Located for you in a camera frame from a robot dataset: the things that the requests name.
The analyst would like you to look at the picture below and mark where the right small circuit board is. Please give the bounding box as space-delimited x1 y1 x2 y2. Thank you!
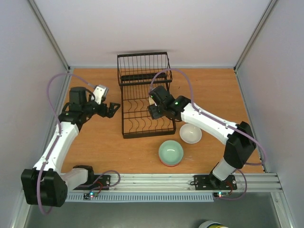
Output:
213 191 230 198

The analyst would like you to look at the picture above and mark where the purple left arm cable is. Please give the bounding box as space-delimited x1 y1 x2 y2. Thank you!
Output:
38 73 121 216

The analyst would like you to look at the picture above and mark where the left small circuit board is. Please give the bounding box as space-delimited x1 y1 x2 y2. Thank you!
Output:
83 192 99 200

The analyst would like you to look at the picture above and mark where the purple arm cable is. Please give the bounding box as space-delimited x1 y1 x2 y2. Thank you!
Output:
38 73 121 216
149 68 268 202

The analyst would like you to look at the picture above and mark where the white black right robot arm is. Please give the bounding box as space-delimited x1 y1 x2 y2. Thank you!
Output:
148 86 257 190

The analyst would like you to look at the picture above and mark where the white yellow round container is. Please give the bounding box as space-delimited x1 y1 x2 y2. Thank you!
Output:
199 220 228 228

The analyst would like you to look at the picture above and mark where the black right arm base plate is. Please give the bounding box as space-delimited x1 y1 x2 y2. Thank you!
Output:
190 175 238 190

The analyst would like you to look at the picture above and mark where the black wire dish rack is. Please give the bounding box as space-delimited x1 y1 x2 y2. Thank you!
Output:
117 51 176 139

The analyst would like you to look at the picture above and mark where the grey slotted cable duct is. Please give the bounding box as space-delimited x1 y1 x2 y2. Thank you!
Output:
66 192 214 203

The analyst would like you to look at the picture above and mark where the aluminium front frame rail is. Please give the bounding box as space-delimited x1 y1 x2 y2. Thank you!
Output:
22 172 283 193

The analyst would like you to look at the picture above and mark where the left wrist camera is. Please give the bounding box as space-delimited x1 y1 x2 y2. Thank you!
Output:
93 85 109 105

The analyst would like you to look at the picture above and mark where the white ceramic bowl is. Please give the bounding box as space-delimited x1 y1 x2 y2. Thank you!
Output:
179 123 202 144

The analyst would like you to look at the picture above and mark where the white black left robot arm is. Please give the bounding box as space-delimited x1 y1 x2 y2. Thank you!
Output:
21 85 120 207

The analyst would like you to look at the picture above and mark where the small circuit board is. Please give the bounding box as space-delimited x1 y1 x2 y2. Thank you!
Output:
213 191 230 198
83 192 99 200

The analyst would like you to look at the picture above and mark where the red bowl under green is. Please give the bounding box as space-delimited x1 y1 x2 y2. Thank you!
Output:
161 161 180 167

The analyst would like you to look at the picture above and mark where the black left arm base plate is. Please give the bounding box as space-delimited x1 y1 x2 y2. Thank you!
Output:
73 173 111 191

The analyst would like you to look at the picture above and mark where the mint green ceramic bowl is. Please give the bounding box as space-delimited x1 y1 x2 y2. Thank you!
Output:
158 140 184 164

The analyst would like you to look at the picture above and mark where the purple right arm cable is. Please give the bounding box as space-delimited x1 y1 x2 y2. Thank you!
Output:
149 68 268 202

